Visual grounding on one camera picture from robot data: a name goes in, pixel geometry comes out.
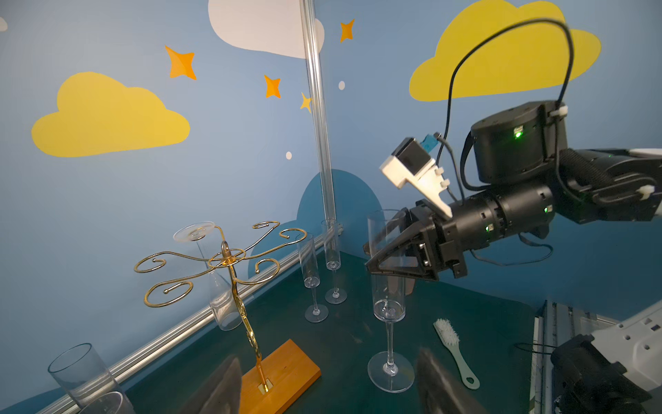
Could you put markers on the clear flute glass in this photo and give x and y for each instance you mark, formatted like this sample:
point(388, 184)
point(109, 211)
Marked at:
point(388, 370)
point(336, 295)
point(316, 313)
point(221, 300)
point(81, 372)
point(110, 403)

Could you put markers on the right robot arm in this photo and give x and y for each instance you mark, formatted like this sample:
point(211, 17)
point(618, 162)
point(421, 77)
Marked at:
point(528, 175)

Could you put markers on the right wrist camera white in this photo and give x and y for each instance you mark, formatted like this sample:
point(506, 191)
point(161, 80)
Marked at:
point(411, 163)

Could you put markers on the white plastic brush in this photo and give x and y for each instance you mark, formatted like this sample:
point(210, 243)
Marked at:
point(451, 340)

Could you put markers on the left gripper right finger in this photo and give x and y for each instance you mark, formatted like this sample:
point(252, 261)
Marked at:
point(438, 391)

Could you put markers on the translucent brown plastic cup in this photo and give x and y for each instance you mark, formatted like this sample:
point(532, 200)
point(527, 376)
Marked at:
point(400, 286)

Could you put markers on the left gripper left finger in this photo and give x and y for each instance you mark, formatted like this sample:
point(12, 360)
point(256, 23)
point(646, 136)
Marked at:
point(220, 393)

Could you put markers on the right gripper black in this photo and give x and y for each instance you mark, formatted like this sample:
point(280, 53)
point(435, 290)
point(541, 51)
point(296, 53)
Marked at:
point(420, 242)

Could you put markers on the right aluminium frame post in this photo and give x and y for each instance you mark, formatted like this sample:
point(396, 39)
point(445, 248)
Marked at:
point(311, 42)

